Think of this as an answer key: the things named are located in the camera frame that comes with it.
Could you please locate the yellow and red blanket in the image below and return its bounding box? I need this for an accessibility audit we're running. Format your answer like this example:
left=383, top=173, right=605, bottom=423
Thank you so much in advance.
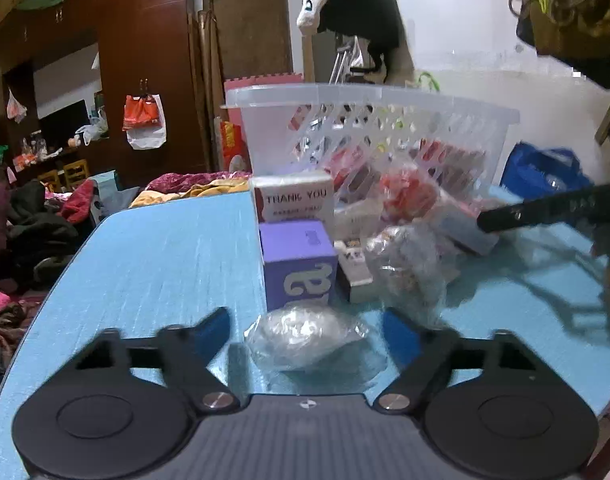
left=130, top=171, right=253, bottom=208

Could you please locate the white box with pink print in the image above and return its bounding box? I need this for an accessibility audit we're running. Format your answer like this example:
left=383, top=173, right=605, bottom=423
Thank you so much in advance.
left=250, top=171, right=336, bottom=226

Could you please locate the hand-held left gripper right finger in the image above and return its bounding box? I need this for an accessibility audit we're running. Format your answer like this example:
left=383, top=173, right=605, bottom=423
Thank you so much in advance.
left=374, top=306, right=538, bottom=415

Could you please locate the pink foam mat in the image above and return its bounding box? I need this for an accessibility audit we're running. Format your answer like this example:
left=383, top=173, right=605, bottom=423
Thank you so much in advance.
left=224, top=74, right=305, bottom=92

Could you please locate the white item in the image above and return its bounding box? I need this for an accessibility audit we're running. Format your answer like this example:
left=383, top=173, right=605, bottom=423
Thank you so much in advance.
left=244, top=306, right=373, bottom=372

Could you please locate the white plastic lattice basket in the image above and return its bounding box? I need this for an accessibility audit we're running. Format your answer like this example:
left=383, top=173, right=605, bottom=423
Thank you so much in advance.
left=220, top=82, right=521, bottom=206

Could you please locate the purple cardboard box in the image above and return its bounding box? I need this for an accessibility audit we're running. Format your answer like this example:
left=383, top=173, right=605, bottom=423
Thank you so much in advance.
left=259, top=220, right=340, bottom=312

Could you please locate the red ball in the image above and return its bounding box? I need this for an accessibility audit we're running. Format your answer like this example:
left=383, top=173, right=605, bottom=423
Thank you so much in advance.
left=380, top=167, right=443, bottom=223

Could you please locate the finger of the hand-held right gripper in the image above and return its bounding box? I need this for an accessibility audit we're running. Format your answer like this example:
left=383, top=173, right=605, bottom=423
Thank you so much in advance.
left=476, top=182, right=610, bottom=234

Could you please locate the brown hanging bag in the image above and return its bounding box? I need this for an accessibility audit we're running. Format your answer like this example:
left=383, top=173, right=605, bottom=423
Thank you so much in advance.
left=516, top=0, right=610, bottom=91

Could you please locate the yellow stool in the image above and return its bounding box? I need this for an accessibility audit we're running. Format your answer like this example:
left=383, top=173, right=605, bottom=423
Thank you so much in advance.
left=62, top=159, right=90, bottom=192

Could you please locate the blue fabric bag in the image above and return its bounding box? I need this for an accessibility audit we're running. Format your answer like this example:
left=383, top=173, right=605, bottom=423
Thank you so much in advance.
left=500, top=141, right=593, bottom=196

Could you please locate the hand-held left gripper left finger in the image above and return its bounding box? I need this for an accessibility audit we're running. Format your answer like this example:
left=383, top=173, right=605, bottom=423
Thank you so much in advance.
left=72, top=306, right=241, bottom=415

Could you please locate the metal folding stand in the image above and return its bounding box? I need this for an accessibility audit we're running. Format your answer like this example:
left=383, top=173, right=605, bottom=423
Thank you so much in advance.
left=329, top=35, right=366, bottom=85

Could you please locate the pile of dark clothes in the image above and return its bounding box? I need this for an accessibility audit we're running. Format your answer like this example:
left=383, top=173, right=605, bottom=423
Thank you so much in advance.
left=0, top=180, right=98, bottom=291

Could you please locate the small white box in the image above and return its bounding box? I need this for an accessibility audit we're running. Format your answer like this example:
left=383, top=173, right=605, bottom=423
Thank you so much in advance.
left=333, top=240, right=376, bottom=304

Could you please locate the crumpled clear bag with contents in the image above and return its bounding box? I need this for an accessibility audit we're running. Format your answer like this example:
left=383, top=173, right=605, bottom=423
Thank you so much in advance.
left=366, top=222, right=461, bottom=326

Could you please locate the white and black hanging garment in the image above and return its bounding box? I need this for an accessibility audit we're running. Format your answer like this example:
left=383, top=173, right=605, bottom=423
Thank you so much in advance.
left=295, top=0, right=415, bottom=86

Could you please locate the red paper packet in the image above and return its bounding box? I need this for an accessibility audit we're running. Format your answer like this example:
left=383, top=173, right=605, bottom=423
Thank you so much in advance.
left=219, top=119, right=251, bottom=173

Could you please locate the red and white plastic bag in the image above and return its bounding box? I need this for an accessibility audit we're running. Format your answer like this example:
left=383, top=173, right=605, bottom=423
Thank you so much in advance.
left=122, top=94, right=167, bottom=151

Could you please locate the small hanging plastic bag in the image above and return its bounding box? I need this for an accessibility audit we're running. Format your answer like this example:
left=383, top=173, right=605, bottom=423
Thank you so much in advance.
left=5, top=89, right=28, bottom=123

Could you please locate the brown wooden wardrobe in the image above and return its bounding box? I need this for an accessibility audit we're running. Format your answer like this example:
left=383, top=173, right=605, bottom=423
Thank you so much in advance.
left=0, top=0, right=211, bottom=191

